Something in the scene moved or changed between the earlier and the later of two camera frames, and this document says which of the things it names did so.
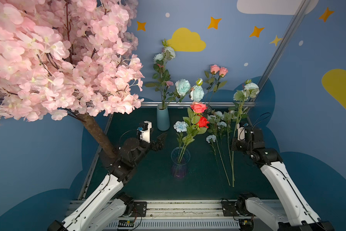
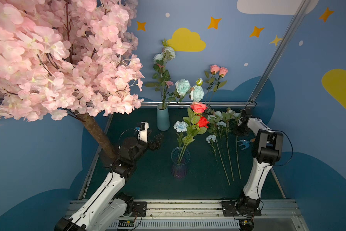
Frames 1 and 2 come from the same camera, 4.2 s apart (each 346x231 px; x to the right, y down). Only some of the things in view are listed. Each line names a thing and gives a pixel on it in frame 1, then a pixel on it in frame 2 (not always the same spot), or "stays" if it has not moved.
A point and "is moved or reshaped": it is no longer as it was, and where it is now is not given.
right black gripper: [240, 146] -> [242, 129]
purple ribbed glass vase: [180, 156] stays
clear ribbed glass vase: [208, 109] stays
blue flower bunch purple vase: [249, 89] is moved or reshaped
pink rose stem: [214, 80] stays
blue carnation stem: [216, 122] -> [212, 138]
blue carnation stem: [212, 138] stays
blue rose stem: [183, 86] stays
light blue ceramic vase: [163, 119] stays
